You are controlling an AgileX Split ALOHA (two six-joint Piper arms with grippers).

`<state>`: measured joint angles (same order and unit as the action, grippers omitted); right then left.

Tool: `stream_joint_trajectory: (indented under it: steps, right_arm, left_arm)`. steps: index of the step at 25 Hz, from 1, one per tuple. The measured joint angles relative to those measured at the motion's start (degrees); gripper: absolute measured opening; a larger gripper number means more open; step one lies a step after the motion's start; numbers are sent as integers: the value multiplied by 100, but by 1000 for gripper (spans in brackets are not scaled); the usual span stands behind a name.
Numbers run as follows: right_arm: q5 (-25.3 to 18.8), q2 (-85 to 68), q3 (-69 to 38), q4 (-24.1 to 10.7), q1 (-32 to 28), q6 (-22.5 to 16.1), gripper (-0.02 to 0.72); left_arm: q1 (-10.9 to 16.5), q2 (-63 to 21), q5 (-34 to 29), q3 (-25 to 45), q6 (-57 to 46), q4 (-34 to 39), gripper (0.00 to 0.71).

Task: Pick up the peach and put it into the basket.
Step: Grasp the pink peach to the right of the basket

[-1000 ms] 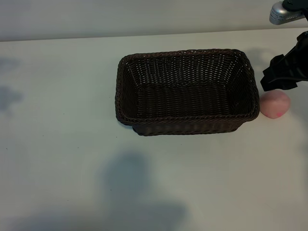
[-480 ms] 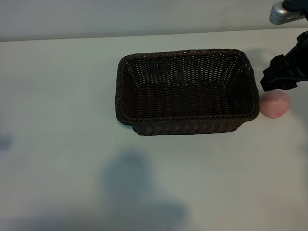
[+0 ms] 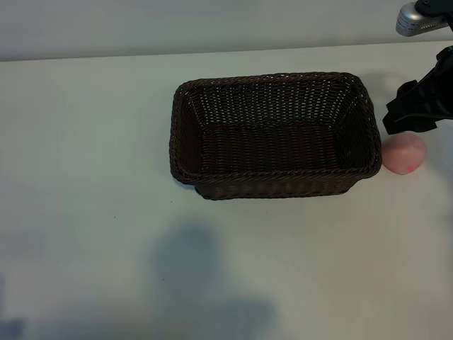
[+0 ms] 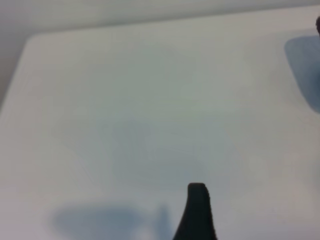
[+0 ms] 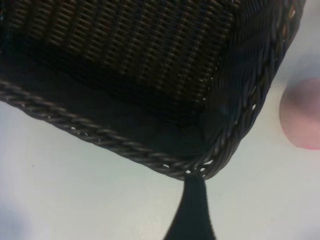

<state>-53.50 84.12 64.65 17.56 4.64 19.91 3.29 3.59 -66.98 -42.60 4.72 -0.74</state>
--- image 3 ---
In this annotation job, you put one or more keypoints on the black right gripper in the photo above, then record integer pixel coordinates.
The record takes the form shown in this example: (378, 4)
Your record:
(435, 93)

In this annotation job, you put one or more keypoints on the dark brown wicker basket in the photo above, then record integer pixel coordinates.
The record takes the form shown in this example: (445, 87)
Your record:
(272, 141)

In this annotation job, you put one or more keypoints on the pink peach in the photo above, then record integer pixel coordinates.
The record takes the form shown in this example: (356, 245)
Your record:
(403, 154)

